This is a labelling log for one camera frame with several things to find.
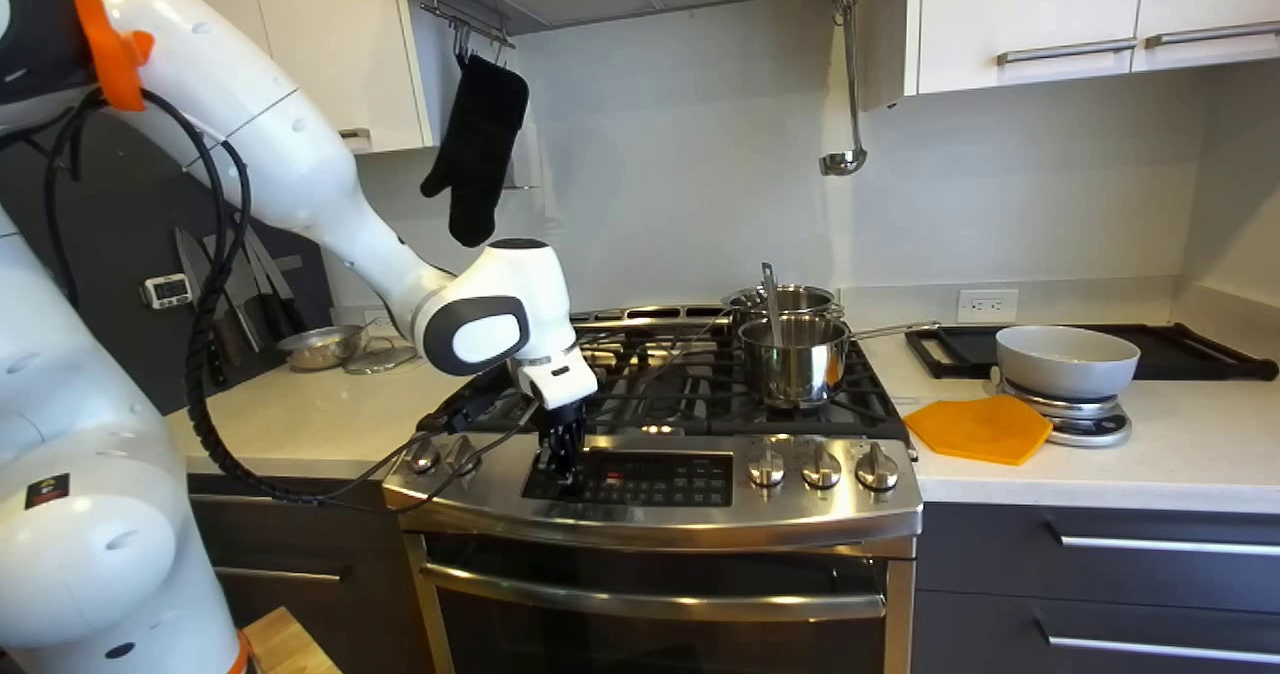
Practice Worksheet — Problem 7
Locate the kitchen scale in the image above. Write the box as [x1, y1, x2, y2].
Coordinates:
[984, 372, 1134, 449]

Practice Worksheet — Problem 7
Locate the grey bowl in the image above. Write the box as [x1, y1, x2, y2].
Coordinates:
[995, 325, 1142, 401]

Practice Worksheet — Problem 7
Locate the steel ladle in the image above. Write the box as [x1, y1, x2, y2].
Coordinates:
[819, 0, 869, 178]

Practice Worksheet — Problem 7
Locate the black oven mitt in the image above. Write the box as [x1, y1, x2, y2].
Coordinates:
[419, 53, 531, 249]

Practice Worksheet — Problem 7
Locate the small steel bowl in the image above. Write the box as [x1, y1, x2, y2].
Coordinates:
[277, 324, 367, 372]

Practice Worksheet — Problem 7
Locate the hook rail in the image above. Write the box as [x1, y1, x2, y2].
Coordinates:
[418, 0, 518, 67]

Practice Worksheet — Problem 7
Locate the steel pot with long handle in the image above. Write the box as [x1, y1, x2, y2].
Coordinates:
[737, 315, 942, 411]

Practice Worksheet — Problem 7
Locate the stainless steel stove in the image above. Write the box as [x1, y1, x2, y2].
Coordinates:
[383, 303, 924, 674]

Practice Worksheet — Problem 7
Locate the black stove grate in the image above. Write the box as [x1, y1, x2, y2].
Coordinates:
[430, 304, 909, 442]

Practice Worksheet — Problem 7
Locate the oven door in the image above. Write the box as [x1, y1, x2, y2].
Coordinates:
[403, 532, 917, 674]

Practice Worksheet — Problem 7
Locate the cabinet door handle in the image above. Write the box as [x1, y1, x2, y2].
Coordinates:
[1144, 21, 1280, 51]
[996, 37, 1140, 66]

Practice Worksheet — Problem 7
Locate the drawer handle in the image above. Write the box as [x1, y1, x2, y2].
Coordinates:
[1044, 522, 1280, 558]
[213, 565, 348, 586]
[1034, 624, 1280, 666]

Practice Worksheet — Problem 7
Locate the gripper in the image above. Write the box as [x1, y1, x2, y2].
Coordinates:
[538, 400, 588, 485]

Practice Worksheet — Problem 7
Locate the orange silicone trivet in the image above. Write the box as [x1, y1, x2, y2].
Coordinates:
[902, 394, 1054, 467]

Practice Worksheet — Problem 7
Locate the glass lid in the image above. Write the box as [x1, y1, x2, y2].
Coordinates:
[342, 343, 419, 376]

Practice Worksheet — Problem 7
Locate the white wall cabinet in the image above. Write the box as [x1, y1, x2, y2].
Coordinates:
[118, 0, 438, 156]

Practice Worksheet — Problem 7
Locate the black tray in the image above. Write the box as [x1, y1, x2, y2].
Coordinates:
[904, 321, 1280, 383]

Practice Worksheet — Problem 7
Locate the dark drawer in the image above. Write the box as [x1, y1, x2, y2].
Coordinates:
[187, 472, 433, 674]
[914, 501, 1280, 617]
[910, 589, 1280, 674]

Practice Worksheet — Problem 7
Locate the row of knives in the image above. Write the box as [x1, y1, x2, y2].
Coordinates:
[174, 222, 313, 387]

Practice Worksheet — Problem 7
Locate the white digital timer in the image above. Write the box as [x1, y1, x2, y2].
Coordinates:
[139, 273, 194, 311]

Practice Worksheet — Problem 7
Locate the steel spoon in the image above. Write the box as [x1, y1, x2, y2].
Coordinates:
[759, 261, 787, 347]

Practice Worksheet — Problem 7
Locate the oven door handle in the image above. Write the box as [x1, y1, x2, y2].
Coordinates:
[419, 561, 889, 623]

